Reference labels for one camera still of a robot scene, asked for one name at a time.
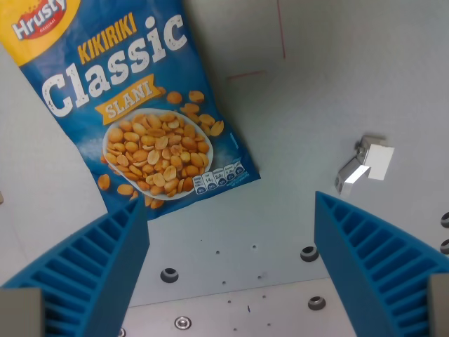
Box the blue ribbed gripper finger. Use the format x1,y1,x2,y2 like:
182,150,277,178
313,190,449,337
0,197,151,337

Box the metal angle bracket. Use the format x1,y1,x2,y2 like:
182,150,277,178
334,134,395,197

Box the blue Hrusty peanut bag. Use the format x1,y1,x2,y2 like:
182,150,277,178
0,0,262,221

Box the grey metal base plate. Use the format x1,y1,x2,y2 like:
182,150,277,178
117,276,362,337

